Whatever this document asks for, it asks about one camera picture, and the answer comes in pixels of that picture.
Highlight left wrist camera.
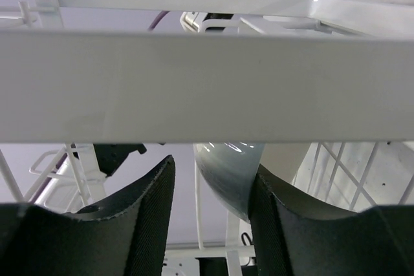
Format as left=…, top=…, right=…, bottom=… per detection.
left=179, top=12, right=234, bottom=32

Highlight white bowl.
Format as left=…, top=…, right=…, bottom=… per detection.
left=193, top=142, right=265, bottom=223

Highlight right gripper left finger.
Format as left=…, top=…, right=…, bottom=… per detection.
left=1, top=156, right=175, bottom=275

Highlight white wire dish rack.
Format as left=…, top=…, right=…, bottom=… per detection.
left=0, top=0, right=414, bottom=276

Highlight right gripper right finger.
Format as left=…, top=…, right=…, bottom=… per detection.
left=249, top=165, right=413, bottom=275

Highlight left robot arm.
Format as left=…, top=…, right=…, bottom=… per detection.
left=24, top=143, right=147, bottom=213

